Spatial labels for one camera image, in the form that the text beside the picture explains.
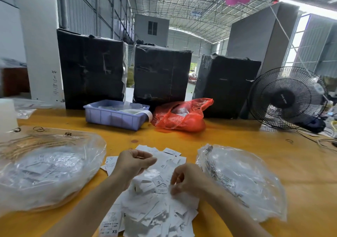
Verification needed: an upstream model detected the person's left hand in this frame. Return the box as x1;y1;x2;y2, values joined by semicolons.
112;149;158;185

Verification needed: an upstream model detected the bundle of cables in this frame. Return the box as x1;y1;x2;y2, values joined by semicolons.
297;125;337;150

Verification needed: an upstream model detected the large black wrapped bale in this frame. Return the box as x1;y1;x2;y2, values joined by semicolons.
133;43;193;107
57;29;128;110
193;53;262;120

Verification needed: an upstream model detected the black table fan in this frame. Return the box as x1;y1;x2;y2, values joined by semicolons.
247;67;330;132

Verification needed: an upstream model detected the person's left forearm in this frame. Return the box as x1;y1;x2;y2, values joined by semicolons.
45;173;131;237

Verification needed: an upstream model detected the blue plastic bin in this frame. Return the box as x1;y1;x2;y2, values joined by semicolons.
84;99;153;131

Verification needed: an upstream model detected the grey cabin with window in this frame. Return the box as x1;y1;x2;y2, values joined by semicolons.
134;14;170;47

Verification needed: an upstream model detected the person's right forearm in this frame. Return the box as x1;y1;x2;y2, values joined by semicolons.
199;184;272;237

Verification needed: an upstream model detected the red plastic bag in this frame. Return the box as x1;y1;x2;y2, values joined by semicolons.
152;98;214;133

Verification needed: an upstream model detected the brown wooden cabinet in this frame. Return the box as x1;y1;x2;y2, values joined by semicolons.
0;67;31;97

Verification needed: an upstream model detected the person's right hand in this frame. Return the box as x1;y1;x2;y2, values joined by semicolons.
170;163;212;198

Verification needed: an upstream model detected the pile of white labels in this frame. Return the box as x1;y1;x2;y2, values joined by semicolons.
99;145;200;237

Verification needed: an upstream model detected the clear plastic bag black print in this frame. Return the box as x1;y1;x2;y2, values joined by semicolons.
196;144;288;223

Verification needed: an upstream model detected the white foam box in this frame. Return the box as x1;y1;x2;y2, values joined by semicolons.
0;98;19;135

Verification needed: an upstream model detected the white pillar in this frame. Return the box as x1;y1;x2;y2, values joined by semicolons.
13;0;65;104

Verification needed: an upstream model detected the large clear bag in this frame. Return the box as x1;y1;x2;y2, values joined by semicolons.
0;128;107;216

